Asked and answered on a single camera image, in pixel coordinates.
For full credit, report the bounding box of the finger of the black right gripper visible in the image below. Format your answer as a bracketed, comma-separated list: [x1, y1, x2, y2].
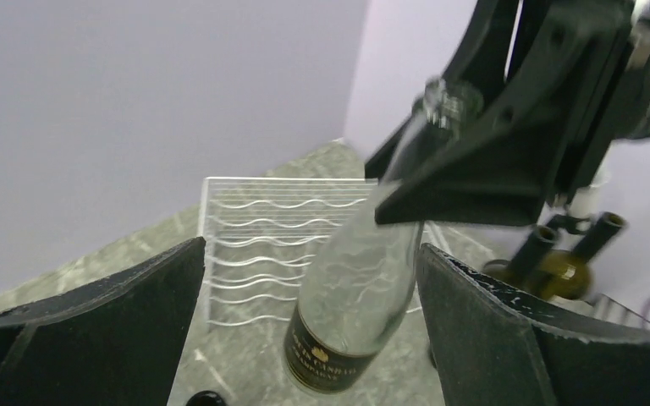
[365, 1, 518, 181]
[374, 84, 564, 227]

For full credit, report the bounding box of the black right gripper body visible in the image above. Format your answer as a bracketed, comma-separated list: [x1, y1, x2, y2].
[504, 1, 650, 205]

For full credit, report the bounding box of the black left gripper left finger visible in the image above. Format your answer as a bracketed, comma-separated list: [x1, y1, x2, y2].
[0, 237, 206, 405]

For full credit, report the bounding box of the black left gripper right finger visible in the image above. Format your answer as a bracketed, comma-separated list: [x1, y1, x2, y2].
[416, 244, 650, 405]

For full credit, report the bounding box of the clear glass wine bottle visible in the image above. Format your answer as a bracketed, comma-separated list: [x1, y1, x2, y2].
[282, 77, 484, 396]

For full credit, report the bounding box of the dark olive wine bottle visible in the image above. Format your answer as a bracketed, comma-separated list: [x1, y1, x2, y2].
[185, 390, 228, 406]

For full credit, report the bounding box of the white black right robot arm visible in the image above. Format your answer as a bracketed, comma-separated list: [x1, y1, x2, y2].
[365, 1, 650, 227]

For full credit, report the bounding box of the green labelled wine bottle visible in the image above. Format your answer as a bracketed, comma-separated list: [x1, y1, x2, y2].
[526, 211, 628, 301]

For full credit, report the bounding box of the white wire wine rack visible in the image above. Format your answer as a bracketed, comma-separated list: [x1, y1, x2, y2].
[197, 176, 455, 328]

